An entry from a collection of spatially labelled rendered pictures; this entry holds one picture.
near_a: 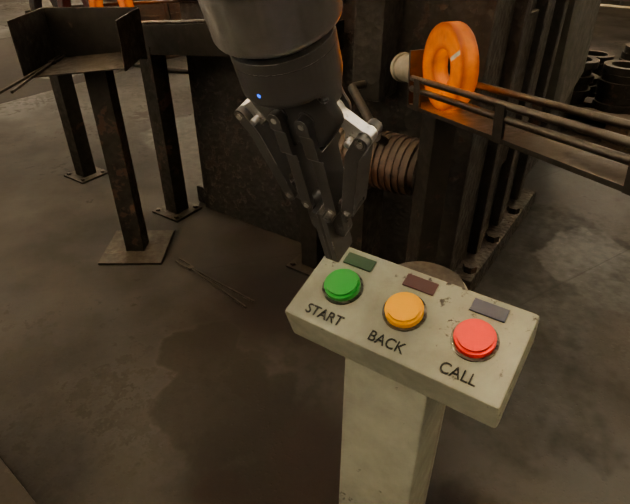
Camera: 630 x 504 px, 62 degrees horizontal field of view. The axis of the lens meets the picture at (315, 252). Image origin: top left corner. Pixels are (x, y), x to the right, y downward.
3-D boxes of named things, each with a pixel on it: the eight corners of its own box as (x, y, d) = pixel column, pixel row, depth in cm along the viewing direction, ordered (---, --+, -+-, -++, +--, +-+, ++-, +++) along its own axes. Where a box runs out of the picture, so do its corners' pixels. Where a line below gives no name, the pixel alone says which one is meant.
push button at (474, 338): (462, 320, 53) (463, 311, 51) (502, 336, 51) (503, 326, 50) (446, 352, 51) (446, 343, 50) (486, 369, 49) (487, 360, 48)
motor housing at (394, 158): (344, 290, 154) (351, 113, 125) (412, 317, 144) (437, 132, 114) (320, 313, 146) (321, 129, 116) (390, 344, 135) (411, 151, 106)
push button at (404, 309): (396, 294, 56) (395, 285, 55) (430, 308, 54) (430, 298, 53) (379, 323, 54) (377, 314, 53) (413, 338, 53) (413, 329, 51)
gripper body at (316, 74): (361, 6, 35) (377, 119, 42) (262, -3, 39) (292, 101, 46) (300, 70, 31) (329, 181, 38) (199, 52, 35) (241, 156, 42)
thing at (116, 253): (102, 231, 182) (42, 7, 142) (177, 231, 182) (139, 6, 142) (81, 265, 165) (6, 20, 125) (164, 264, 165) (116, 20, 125)
